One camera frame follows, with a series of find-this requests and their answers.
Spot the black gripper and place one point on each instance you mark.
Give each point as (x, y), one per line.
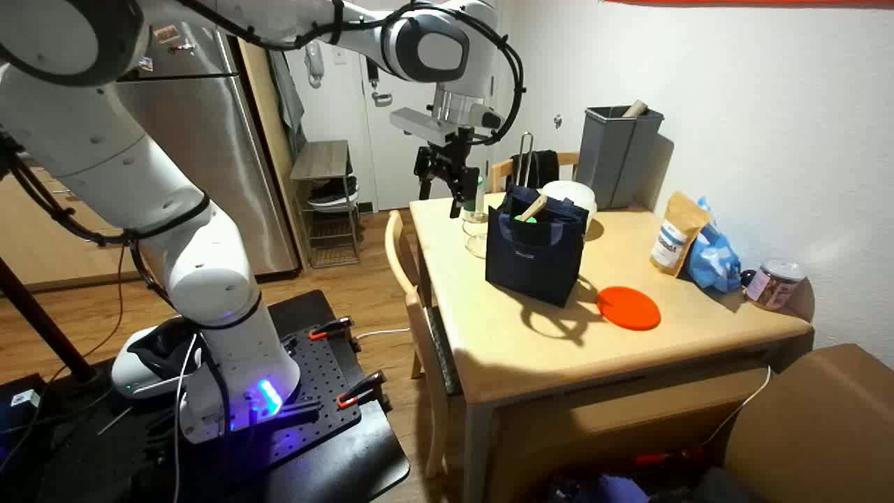
(451, 159)

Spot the wooden spatula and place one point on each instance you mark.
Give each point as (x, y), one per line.
(532, 207)

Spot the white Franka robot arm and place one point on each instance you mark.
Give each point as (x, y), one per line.
(92, 122)

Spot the navy blue tote bag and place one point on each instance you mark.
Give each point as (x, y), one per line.
(535, 252)

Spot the blue plastic bag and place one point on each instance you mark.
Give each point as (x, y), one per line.
(716, 260)

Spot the green-capped clear bottle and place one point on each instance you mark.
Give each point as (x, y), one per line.
(484, 197)

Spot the wooden slat-back chair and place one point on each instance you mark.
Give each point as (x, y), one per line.
(402, 260)

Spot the white round bowl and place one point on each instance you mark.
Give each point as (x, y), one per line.
(570, 193)

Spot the small wooden shelf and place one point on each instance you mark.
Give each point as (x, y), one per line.
(324, 197)

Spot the tall grey bin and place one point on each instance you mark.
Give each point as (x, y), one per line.
(614, 154)

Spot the orange black clamp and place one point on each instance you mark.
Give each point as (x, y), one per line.
(331, 328)
(364, 386)

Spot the orange round lid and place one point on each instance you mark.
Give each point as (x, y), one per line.
(630, 309)

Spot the brown paper pouch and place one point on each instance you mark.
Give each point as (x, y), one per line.
(673, 233)

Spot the stainless steel refrigerator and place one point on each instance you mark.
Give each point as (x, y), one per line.
(212, 157)

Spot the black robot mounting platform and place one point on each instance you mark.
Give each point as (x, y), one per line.
(343, 456)

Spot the dark grey garment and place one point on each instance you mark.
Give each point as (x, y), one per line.
(570, 490)

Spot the pink jar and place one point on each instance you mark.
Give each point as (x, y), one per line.
(775, 282)

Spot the blue purple cloth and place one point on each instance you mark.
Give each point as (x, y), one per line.
(620, 490)

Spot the white black floor device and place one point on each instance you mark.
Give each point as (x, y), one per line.
(148, 363)

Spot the wooden cabinet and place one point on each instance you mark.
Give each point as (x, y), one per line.
(56, 233)

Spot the small white box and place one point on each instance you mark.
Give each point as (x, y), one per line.
(26, 397)

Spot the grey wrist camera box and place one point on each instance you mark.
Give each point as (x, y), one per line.
(419, 123)

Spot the white wall intercom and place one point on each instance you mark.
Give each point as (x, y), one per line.
(314, 62)

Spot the black camera tripod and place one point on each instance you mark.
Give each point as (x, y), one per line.
(42, 321)

